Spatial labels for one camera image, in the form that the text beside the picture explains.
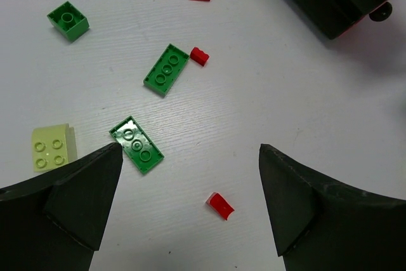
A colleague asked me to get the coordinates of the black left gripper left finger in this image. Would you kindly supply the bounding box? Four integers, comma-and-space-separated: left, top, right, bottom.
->
1, 143, 123, 270

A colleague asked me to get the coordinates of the red sloped lego piece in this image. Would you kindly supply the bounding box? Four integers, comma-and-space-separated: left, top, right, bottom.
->
206, 192, 235, 221

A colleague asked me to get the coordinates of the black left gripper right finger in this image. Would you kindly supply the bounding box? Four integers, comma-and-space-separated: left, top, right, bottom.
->
259, 144, 405, 270

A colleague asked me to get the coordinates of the pink drawer with black knob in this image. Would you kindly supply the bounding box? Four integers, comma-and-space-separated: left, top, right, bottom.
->
324, 0, 393, 37

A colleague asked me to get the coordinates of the pale yellow lego brick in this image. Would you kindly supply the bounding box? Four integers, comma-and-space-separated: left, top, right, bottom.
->
31, 124, 77, 173

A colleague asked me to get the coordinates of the green square lego brick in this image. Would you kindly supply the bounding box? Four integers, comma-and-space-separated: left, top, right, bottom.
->
47, 1, 89, 43

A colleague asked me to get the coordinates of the small red lego brick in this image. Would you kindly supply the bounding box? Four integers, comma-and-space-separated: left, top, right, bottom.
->
190, 47, 209, 67

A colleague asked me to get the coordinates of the green long lego plate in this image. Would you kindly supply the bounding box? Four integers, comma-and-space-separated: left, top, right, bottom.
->
109, 116, 164, 175
143, 44, 190, 97

